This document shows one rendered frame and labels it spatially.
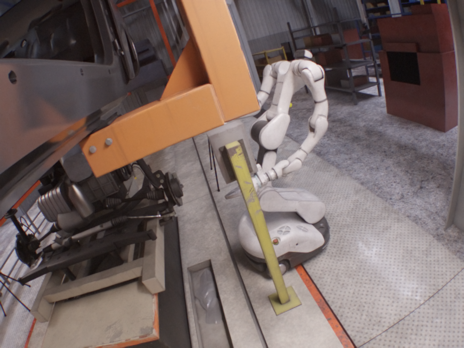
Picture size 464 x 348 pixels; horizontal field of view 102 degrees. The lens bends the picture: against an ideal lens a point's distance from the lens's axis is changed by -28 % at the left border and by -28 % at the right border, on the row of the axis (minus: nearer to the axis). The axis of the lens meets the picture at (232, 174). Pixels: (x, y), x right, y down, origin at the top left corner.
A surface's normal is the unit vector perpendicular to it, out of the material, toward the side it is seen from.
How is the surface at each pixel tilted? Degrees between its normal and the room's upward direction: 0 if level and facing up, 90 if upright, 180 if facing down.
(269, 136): 87
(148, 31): 90
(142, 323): 0
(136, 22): 90
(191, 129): 90
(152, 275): 0
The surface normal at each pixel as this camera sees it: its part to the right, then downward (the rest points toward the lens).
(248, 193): 0.22, 0.37
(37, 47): -0.08, -0.19
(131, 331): -0.31, -0.85
